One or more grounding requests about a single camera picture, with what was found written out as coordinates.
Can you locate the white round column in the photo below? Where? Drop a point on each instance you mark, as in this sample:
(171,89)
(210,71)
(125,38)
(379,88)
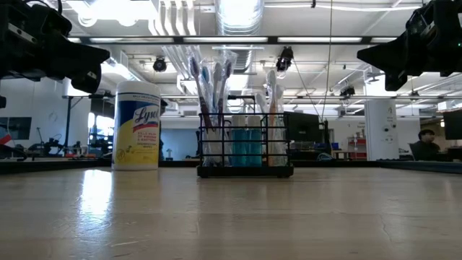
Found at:
(380,126)

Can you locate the dark wall screen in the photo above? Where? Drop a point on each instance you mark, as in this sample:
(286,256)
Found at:
(16,126)

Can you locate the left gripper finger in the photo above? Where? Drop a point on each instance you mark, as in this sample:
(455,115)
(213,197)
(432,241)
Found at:
(79,59)

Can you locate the black monitor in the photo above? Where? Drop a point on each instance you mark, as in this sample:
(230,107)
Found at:
(307,130)
(453,124)

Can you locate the silver ventilation duct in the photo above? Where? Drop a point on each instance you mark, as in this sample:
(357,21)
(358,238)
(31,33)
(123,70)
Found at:
(236,59)

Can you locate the Lysol wipes canister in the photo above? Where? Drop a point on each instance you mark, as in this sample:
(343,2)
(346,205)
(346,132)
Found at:
(136,126)

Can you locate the black ceiling spotlight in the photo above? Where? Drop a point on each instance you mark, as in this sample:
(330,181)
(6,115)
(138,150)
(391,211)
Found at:
(285,57)
(160,64)
(347,91)

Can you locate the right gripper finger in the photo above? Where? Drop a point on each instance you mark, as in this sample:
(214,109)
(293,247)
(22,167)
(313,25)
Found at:
(390,54)

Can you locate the red shelf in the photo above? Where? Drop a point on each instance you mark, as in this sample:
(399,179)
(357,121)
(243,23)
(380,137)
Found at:
(357,146)

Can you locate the black overhead frame beam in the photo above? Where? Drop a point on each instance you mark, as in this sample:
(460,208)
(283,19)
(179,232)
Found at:
(366,39)

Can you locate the teal tube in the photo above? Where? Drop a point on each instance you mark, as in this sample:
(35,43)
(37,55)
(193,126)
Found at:
(239,148)
(255,148)

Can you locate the black pole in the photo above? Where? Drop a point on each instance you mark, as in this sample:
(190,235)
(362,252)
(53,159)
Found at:
(67,126)

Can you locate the black aluminium table frame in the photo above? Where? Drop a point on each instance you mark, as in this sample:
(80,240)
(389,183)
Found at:
(54,165)

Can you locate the person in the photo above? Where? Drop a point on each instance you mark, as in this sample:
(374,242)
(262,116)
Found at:
(426,148)

